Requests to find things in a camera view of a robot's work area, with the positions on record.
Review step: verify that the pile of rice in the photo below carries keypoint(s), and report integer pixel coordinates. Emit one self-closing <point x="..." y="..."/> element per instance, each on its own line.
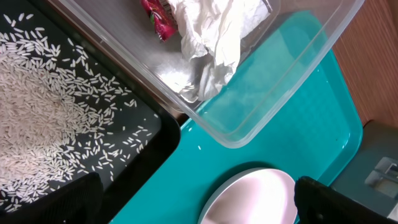
<point x="62" y="115"/>

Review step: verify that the red sauce packet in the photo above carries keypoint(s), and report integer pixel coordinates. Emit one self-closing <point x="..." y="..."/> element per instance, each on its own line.
<point x="160" y="14"/>

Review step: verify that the black plastic tray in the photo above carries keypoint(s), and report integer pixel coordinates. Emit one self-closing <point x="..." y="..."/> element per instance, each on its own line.
<point x="123" y="177"/>

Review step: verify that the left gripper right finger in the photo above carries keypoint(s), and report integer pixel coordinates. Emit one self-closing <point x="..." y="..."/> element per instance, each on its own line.
<point x="320" y="204"/>

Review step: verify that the clear plastic bin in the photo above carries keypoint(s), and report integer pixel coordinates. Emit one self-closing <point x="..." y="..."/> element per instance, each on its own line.
<point x="276" y="58"/>

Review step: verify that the teal serving tray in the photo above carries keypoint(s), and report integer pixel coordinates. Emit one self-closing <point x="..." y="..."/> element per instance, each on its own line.
<point x="316" y="133"/>

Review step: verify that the grey dishwasher rack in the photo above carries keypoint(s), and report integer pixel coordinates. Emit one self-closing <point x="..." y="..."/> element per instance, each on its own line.
<point x="371" y="177"/>

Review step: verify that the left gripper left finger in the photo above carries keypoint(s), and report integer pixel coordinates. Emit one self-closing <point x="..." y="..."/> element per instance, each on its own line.
<point x="77" y="202"/>

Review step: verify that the white napkin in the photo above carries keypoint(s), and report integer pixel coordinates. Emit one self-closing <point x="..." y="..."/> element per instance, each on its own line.
<point x="213" y="29"/>

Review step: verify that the pink plate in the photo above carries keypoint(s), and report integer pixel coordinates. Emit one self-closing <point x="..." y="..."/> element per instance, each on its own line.
<point x="257" y="195"/>

